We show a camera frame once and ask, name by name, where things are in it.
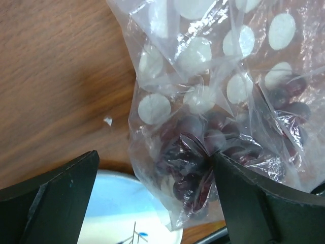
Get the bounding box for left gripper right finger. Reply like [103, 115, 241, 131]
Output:
[212, 152, 324, 243]

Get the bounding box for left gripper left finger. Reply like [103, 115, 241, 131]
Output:
[1, 150, 100, 243]

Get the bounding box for clear zip top bag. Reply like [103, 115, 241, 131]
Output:
[108, 1, 324, 230]

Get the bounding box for fake purple grapes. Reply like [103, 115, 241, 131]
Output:
[156, 112, 298, 222]

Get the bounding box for blue beige ceramic plate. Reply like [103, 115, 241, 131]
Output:
[78, 170, 183, 243]

